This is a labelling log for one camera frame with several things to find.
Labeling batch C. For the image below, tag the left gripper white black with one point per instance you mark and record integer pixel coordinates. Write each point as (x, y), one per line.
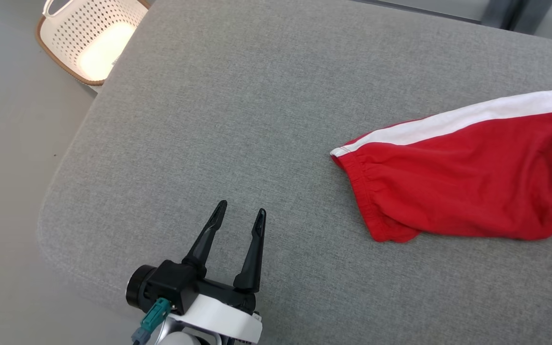
(223, 316)

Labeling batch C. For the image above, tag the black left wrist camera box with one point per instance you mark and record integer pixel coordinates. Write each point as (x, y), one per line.
(173, 285)

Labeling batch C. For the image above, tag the red white cotton garment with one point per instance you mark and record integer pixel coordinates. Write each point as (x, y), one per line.
(448, 182)

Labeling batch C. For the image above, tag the white perforated laundry basket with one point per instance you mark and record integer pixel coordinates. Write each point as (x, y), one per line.
(89, 28)

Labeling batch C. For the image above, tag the grey metal pillar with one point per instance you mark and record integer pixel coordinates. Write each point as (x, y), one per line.
(503, 12)

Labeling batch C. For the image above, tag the grey fabric sofa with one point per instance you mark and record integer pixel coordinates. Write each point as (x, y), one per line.
(257, 120)

